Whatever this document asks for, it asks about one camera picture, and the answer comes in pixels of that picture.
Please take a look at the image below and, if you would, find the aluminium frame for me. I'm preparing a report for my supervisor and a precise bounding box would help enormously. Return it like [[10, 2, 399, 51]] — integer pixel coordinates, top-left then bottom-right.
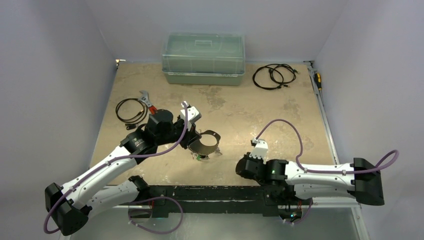
[[69, 197, 369, 240]]

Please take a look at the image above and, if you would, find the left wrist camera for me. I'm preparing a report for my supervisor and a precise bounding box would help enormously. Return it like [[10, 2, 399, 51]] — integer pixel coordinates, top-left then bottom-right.
[[179, 101, 202, 124]]

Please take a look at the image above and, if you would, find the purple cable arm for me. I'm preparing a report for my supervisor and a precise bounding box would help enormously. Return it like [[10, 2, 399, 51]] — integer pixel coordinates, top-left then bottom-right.
[[255, 119, 400, 175], [43, 105, 190, 235]]

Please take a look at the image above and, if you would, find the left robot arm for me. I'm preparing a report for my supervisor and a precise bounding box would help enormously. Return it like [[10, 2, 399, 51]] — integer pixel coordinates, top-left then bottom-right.
[[43, 104, 202, 236]]

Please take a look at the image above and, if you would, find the yellow black screwdriver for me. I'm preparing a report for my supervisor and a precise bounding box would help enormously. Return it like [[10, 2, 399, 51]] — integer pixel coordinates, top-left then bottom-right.
[[313, 72, 322, 91]]

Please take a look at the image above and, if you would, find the red handled adjustable wrench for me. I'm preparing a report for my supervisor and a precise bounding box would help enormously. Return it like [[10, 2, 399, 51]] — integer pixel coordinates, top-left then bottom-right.
[[138, 90, 158, 115]]

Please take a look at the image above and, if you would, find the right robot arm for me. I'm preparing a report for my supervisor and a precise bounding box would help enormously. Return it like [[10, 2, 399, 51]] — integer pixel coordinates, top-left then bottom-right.
[[235, 153, 385, 206]]

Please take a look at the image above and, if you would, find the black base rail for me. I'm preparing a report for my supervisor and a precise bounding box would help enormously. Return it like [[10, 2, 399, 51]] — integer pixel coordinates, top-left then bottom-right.
[[127, 185, 311, 218]]

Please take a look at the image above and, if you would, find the clear lidded green box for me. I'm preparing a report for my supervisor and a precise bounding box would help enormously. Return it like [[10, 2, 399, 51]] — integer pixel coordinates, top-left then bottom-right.
[[161, 32, 246, 86]]

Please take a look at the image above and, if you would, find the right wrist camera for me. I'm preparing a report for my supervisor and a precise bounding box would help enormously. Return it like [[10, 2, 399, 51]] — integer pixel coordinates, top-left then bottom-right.
[[248, 138, 269, 160]]

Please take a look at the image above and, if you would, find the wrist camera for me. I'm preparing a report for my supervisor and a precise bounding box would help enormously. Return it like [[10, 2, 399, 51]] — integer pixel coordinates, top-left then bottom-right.
[[248, 138, 269, 160], [179, 101, 202, 124]]

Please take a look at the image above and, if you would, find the black coiled cable right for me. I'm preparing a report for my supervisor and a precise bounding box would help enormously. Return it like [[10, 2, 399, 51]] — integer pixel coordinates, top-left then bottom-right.
[[252, 63, 298, 91]]

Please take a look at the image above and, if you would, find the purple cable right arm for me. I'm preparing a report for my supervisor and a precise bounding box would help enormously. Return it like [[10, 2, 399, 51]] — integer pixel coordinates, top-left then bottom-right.
[[255, 119, 400, 175]]

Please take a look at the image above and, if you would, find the black coiled cable left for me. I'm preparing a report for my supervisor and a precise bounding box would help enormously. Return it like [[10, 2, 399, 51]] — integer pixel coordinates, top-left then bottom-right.
[[115, 97, 149, 131]]

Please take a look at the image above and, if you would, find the black coiled cable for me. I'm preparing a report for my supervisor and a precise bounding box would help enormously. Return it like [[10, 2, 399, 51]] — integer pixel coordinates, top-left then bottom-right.
[[252, 63, 298, 91], [115, 97, 149, 131]]

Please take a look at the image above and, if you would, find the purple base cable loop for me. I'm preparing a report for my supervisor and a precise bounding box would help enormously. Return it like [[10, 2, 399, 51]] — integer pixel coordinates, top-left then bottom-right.
[[127, 194, 184, 235]]

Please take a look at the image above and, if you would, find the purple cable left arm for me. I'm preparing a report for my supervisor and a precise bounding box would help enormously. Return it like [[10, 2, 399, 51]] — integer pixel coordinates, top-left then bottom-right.
[[43, 105, 190, 235]]

